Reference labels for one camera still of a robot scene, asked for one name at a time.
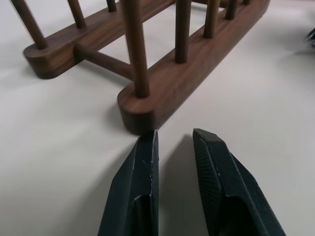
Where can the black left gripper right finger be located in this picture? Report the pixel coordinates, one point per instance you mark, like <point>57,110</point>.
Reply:
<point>231,186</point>

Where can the dark wooden dish rack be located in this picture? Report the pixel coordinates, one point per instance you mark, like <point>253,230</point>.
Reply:
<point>169,81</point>

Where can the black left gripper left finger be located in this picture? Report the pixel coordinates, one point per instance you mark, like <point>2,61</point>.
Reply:
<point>137,186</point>

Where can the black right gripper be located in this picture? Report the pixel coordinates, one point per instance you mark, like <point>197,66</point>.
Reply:
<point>310,38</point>

